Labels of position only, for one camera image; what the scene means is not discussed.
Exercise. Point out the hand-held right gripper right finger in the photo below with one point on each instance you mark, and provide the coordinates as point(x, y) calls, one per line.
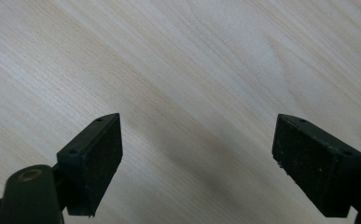
point(318, 168)

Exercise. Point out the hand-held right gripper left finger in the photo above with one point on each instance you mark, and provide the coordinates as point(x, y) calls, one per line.
point(91, 161)

